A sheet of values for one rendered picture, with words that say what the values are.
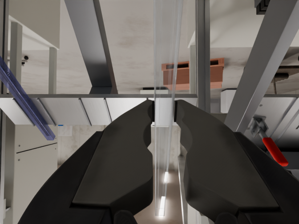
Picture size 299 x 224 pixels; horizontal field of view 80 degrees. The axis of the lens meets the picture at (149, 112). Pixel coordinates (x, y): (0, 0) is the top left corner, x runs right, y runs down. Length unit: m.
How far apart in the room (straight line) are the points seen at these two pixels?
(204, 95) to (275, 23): 0.34
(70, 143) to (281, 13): 11.79
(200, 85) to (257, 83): 0.28
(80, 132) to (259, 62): 11.35
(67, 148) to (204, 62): 11.65
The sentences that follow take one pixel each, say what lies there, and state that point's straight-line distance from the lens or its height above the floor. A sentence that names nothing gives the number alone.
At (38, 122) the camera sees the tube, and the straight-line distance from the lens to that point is 0.38.
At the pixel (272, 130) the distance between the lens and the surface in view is 0.48.
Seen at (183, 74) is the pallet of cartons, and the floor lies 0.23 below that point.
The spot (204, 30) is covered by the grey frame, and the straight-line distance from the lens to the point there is 0.67.
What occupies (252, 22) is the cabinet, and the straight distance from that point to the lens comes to 0.94.
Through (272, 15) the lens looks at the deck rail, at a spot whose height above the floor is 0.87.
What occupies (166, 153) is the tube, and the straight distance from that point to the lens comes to 0.17.
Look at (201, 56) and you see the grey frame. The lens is 0.63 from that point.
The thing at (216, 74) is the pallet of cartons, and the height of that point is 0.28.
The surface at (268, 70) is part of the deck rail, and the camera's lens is 0.35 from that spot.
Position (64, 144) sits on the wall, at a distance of 12.15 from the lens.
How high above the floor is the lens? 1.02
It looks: 2 degrees down
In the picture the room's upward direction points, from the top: 180 degrees counter-clockwise
